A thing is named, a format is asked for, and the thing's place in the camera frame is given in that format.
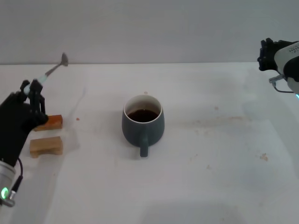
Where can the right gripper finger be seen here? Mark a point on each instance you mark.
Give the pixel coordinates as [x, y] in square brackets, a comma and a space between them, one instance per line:
[262, 59]
[269, 44]

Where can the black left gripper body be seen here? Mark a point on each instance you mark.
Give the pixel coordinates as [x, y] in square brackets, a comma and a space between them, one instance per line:
[14, 126]

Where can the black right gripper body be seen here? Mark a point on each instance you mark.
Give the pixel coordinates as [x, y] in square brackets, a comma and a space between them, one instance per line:
[272, 58]

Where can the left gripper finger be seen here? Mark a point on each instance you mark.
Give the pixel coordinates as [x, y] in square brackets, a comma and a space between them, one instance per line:
[24, 85]
[36, 98]

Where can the dark grey ceramic coffee cup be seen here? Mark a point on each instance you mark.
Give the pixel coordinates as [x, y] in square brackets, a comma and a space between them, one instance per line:
[133, 133]

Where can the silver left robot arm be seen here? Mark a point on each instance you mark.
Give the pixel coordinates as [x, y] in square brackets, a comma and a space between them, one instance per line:
[5, 177]

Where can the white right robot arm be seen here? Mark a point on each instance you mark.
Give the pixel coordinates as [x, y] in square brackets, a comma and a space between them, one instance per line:
[294, 88]

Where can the reddish brown wooden block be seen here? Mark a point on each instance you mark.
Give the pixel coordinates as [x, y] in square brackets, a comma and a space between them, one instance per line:
[54, 121]

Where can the light wooden block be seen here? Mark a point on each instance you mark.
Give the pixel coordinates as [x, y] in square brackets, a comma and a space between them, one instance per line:
[46, 145]

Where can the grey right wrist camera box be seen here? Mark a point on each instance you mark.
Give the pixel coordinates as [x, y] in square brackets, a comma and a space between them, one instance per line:
[290, 58]

